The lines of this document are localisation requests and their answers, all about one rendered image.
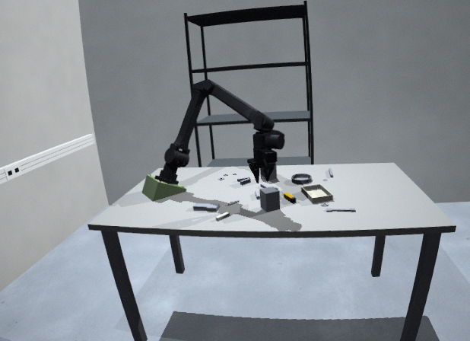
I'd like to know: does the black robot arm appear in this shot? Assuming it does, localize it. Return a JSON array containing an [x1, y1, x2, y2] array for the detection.
[[155, 79, 284, 184]]

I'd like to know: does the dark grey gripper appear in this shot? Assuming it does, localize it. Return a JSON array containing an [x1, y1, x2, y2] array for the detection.
[[247, 158, 275, 183]]

